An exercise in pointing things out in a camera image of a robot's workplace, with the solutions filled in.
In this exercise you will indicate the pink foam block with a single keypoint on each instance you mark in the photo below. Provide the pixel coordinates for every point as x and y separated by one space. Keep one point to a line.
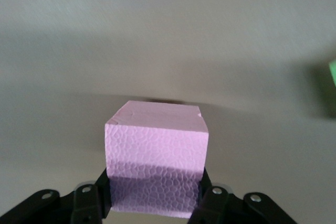
157 142

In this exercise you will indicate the green foam block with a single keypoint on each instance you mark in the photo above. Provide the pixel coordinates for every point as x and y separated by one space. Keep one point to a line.
333 73

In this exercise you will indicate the brown table mat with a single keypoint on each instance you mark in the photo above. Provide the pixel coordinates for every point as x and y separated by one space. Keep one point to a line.
157 37

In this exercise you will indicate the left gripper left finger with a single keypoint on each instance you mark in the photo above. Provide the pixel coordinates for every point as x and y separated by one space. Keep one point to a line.
89 203

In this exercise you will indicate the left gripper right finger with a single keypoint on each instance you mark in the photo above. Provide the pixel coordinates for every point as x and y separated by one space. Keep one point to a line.
218 208

